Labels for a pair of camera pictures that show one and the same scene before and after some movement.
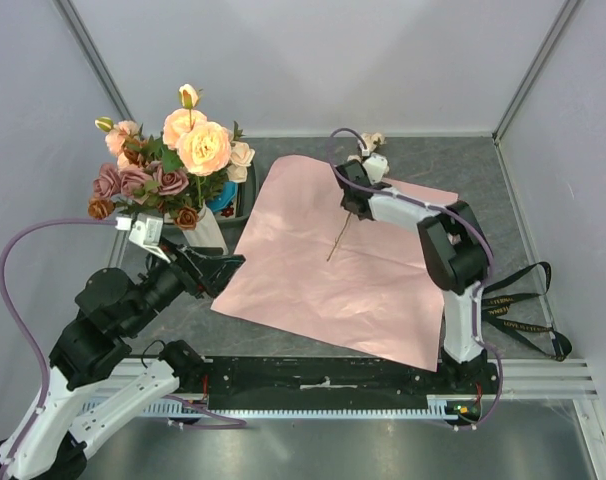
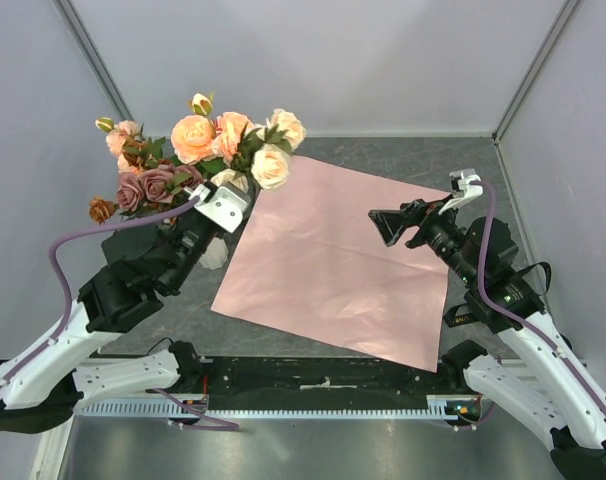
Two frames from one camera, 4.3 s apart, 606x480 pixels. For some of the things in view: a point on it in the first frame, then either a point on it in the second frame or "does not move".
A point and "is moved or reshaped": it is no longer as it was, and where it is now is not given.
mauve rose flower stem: x=137 y=184 is moved or reshaped
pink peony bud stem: x=203 y=147 → x=202 y=104
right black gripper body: x=344 y=202 → x=442 y=234
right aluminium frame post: x=533 y=70 does not move
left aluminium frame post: x=92 y=58 does not move
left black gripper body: x=193 y=274 → x=191 y=235
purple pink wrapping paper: x=306 y=267 does not move
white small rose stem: x=374 y=139 → x=273 y=142
